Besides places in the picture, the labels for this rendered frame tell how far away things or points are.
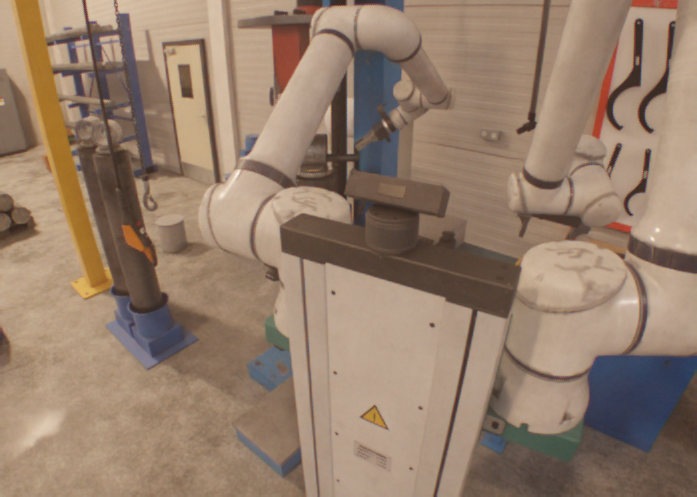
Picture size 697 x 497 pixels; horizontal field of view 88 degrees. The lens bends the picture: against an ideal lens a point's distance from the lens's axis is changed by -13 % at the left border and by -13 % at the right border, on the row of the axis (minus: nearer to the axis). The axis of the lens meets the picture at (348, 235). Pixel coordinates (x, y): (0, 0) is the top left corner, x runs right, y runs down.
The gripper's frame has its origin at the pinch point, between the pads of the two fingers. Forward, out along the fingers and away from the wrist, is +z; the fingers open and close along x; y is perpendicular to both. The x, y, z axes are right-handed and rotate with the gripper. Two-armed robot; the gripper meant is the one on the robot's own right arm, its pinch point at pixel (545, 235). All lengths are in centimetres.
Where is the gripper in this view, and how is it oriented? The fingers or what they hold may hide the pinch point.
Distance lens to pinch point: 126.6
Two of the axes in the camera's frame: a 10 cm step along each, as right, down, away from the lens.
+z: 0.4, 6.3, 7.7
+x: 9.3, 2.6, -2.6
